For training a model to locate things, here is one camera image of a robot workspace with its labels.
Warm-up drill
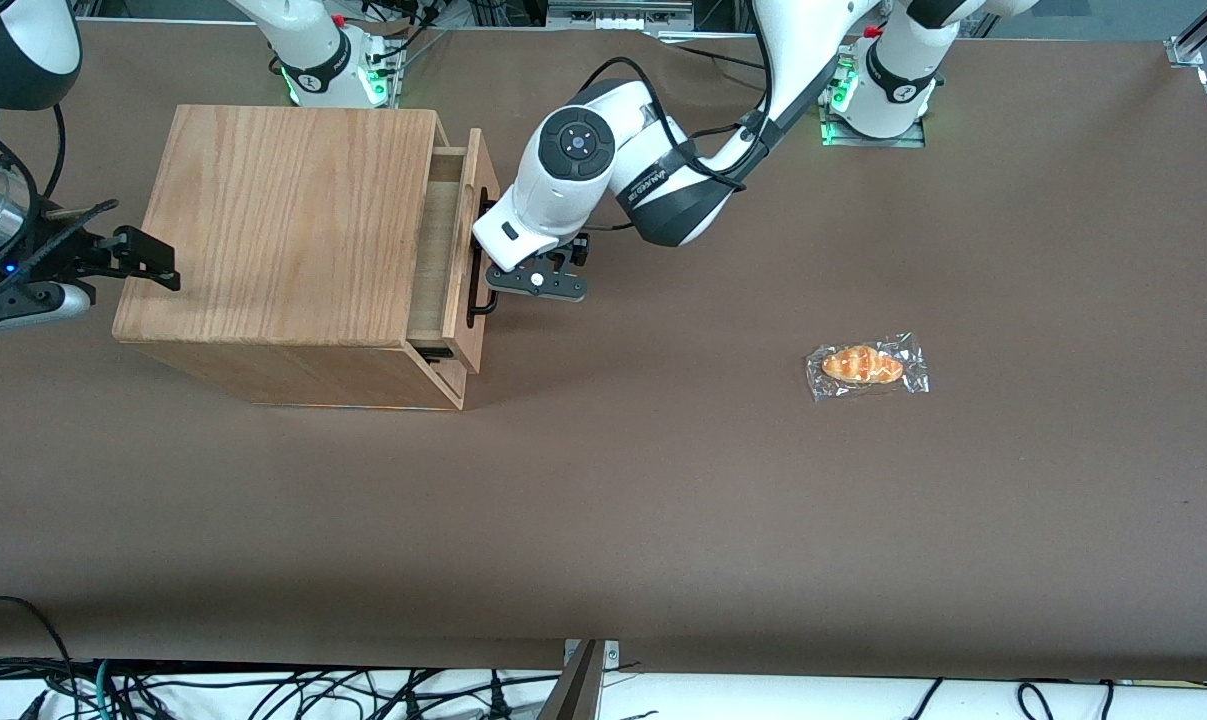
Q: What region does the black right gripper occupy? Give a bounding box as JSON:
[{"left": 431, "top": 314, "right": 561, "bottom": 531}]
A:
[{"left": 0, "top": 199, "right": 181, "bottom": 306}]

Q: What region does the wooden drawer with long handle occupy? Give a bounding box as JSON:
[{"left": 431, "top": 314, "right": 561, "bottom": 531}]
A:
[{"left": 406, "top": 127, "right": 501, "bottom": 375}]

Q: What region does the light wooden drawer cabinet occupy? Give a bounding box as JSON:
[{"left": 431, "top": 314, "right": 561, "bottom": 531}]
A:
[{"left": 113, "top": 104, "right": 467, "bottom": 411}]

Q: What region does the grey equipment box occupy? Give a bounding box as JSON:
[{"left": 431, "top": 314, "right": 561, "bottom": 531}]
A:
[{"left": 546, "top": 0, "right": 704, "bottom": 31}]

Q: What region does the brown table mat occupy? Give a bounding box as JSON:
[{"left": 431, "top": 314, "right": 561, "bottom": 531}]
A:
[{"left": 0, "top": 18, "right": 1207, "bottom": 683}]

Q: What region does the bread in clear plastic wrap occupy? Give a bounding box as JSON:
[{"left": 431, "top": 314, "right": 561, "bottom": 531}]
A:
[{"left": 805, "top": 332, "right": 931, "bottom": 403}]

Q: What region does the aluminium profile bar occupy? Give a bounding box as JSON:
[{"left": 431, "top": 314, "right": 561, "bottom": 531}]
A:
[{"left": 1166, "top": 0, "right": 1207, "bottom": 69}]

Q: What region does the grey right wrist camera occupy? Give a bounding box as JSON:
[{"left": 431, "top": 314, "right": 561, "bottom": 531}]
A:
[{"left": 0, "top": 283, "right": 94, "bottom": 335}]

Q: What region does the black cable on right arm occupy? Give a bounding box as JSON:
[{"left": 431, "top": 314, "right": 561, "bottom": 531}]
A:
[{"left": 23, "top": 103, "right": 70, "bottom": 216}]

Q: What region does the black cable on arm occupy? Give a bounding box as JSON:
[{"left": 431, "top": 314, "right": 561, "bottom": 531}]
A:
[
  {"left": 578, "top": 57, "right": 776, "bottom": 193},
  {"left": 23, "top": 103, "right": 70, "bottom": 216}
]

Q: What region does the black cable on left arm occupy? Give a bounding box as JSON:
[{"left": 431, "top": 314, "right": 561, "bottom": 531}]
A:
[{"left": 578, "top": 57, "right": 776, "bottom": 193}]

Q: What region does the black looped floor cable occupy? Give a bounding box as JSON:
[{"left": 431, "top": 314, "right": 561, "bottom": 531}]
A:
[{"left": 0, "top": 596, "right": 82, "bottom": 720}]

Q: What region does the dark profile post with bracket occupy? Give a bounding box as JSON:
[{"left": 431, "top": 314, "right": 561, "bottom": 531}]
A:
[{"left": 538, "top": 638, "right": 621, "bottom": 720}]

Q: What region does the tangled black cable bundle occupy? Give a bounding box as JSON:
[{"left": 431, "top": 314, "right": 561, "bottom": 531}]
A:
[{"left": 113, "top": 665, "right": 564, "bottom": 720}]

